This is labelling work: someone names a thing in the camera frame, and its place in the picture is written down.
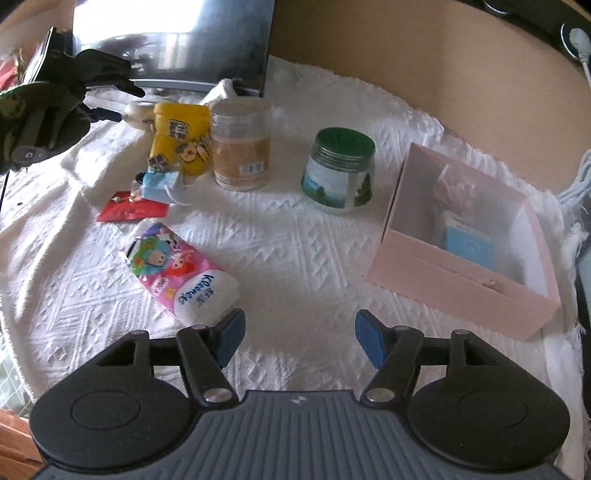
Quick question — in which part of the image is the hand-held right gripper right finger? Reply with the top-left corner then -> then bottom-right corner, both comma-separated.
355,309 -> 502,409

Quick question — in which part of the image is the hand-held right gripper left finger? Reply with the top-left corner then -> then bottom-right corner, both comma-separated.
97,308 -> 247,409

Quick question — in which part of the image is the pink soft cloth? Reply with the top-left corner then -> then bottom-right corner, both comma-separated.
434,165 -> 482,209

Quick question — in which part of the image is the blue and white packet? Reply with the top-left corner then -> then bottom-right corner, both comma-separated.
433,210 -> 498,269

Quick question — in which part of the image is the white charger cable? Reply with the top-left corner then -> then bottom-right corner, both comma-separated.
556,28 -> 591,223

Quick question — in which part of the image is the black computer monitor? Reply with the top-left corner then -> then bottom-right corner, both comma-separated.
72,0 -> 274,97

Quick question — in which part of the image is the clear plastic jar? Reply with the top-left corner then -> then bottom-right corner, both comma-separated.
211,98 -> 273,191

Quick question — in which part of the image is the black power strip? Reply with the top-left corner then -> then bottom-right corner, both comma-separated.
480,0 -> 591,63

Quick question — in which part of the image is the white textured blanket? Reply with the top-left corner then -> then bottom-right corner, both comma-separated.
0,55 -> 583,480

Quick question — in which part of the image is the red foil packet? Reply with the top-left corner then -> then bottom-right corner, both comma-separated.
95,190 -> 168,223

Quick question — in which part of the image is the pink cardboard box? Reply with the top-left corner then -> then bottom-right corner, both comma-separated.
366,142 -> 562,341

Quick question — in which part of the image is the green lid glass jar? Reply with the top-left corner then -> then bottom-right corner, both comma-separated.
300,128 -> 376,216

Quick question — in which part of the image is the green checked cloth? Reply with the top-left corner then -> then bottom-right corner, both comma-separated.
0,340 -> 43,412

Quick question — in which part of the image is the white soft cloth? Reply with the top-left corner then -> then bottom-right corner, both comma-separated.
202,78 -> 242,106

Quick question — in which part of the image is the pink cartoon tissue packet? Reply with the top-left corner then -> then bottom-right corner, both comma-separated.
121,220 -> 242,325

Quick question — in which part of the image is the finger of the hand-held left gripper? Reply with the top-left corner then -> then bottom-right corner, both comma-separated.
78,48 -> 147,98
85,104 -> 123,123

